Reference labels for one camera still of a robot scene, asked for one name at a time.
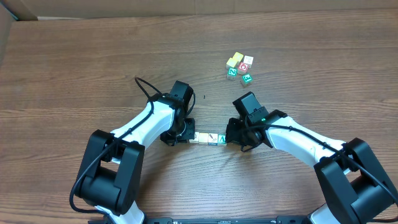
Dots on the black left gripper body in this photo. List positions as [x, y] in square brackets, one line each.
[189, 132]

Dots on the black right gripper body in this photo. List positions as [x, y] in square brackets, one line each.
[232, 132]

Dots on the white leaf picture block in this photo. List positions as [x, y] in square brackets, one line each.
[195, 139]

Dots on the yellow lone block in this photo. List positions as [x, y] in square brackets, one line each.
[203, 138]

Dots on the white feather picture block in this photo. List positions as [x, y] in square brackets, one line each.
[213, 139]

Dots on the green A letter block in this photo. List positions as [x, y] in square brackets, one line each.
[221, 140]

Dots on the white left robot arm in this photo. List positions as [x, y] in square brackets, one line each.
[109, 176]

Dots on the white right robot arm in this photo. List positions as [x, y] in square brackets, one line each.
[354, 184]

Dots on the green E letter block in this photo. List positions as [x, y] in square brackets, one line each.
[246, 80]

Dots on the green Z letter block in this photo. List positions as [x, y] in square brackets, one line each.
[231, 74]

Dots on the red letter block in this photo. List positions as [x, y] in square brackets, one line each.
[242, 68]

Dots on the yellow block near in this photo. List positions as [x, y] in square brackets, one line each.
[231, 63]

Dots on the plain white wooden block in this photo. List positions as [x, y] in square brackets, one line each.
[248, 60]

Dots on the yellow block far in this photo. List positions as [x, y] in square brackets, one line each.
[238, 56]

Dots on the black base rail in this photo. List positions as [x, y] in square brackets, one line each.
[278, 220]

